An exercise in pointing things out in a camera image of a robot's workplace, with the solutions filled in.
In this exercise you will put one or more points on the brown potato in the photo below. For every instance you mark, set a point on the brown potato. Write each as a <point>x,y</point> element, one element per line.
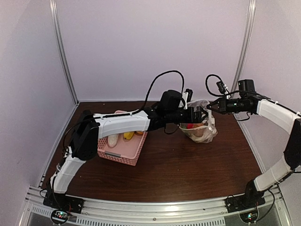
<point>197,125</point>

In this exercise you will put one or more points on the red apple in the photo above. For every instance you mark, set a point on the red apple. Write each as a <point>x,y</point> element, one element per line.
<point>189,126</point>

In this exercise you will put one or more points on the clear zip top bag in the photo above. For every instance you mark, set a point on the clear zip top bag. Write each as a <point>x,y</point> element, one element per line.
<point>211,125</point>

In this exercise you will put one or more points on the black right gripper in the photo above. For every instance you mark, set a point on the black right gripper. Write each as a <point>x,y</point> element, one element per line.
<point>222,106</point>

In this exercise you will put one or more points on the left aluminium corner post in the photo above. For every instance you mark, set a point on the left aluminium corner post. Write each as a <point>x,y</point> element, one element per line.
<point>61,50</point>

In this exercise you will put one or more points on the left round circuit board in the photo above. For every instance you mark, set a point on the left round circuit board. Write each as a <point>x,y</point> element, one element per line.
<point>59,216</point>

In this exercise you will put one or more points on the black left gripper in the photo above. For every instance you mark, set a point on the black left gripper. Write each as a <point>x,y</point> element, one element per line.
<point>198,119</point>

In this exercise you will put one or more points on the right round circuit board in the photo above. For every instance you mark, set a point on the right round circuit board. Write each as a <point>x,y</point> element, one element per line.
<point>249,216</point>

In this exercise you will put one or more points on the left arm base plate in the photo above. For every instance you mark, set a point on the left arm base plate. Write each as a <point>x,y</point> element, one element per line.
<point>64,202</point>

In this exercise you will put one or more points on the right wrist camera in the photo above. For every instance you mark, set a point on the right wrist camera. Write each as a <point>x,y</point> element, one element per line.
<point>223,89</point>

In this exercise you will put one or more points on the white radish with green leaves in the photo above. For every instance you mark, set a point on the white radish with green leaves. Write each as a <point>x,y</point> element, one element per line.
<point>200,135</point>

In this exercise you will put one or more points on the round circuit board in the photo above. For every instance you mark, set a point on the round circuit board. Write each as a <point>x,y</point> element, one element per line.
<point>59,216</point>
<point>249,216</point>

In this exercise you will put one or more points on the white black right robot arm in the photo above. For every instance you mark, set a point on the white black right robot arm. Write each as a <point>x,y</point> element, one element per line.
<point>250,101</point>

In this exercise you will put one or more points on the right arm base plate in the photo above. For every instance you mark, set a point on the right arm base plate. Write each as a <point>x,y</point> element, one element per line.
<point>240,203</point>

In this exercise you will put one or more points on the pink perforated plastic basket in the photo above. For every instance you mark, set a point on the pink perforated plastic basket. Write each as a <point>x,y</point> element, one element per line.
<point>126,151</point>

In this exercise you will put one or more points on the right aluminium corner post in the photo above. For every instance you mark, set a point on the right aluminium corner post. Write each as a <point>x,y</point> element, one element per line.
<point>246,41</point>

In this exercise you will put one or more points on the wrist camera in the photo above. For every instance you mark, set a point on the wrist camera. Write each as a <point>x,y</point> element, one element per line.
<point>186,97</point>
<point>223,89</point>

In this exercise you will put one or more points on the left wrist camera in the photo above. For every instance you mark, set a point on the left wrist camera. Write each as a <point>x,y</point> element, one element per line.
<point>186,97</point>

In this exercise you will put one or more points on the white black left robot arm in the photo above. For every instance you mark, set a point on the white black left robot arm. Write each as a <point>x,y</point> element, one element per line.
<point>172,108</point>

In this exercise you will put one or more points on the aluminium corner post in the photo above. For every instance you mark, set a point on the aluminium corner post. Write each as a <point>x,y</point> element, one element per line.
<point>246,41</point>
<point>61,50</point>

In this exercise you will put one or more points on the aluminium front rail frame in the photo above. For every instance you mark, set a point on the aluminium front rail frame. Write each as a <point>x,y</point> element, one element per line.
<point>207,212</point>

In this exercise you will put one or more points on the white wrinkled cabbage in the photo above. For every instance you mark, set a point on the white wrinkled cabbage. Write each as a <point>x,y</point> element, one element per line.
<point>112,140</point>

